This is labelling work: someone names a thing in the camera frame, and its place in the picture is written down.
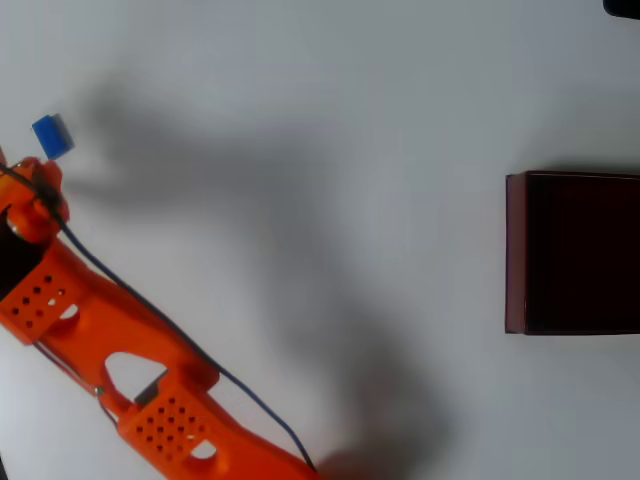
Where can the dark red box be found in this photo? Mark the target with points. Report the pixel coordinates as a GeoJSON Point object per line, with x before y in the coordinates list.
{"type": "Point", "coordinates": [580, 255]}

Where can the small blue block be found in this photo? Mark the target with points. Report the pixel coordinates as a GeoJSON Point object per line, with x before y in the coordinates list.
{"type": "Point", "coordinates": [52, 137]}

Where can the black thin edge object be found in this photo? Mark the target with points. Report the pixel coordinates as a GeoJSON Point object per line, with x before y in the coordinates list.
{"type": "Point", "coordinates": [2, 467]}

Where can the black object at frame corner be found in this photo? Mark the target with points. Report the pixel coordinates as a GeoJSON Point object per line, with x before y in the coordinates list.
{"type": "Point", "coordinates": [622, 7]}

